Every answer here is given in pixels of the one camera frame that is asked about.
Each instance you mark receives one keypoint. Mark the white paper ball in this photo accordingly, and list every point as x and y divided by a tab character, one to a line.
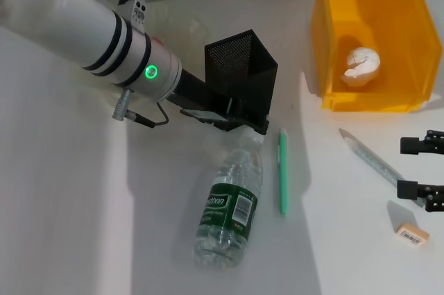
362	66

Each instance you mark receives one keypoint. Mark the clear green-label water bottle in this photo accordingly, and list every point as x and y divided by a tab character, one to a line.
229	201

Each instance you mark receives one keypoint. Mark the mint green pen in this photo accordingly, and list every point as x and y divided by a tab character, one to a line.
283	177

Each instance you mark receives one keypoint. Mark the black mesh pen holder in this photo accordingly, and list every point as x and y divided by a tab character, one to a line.
256	80

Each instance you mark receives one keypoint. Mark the beige eraser with barcode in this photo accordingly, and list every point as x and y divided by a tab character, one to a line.
412	235

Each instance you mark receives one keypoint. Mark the silver camera mount bracket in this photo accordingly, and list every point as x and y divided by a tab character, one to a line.
139	12

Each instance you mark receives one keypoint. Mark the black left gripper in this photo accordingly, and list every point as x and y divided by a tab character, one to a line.
201	100

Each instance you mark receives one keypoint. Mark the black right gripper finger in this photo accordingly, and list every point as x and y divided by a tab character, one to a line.
419	145
416	191

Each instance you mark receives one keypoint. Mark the yellow plastic bin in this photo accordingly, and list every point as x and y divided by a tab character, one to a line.
374	14

